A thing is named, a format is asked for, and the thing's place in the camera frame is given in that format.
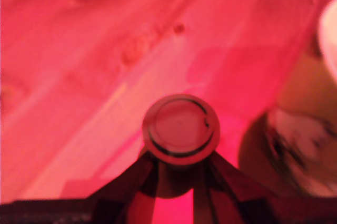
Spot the dark coffee capsule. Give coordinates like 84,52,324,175
142,93,221,199

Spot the white mug with leaf print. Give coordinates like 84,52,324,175
238,0,337,198

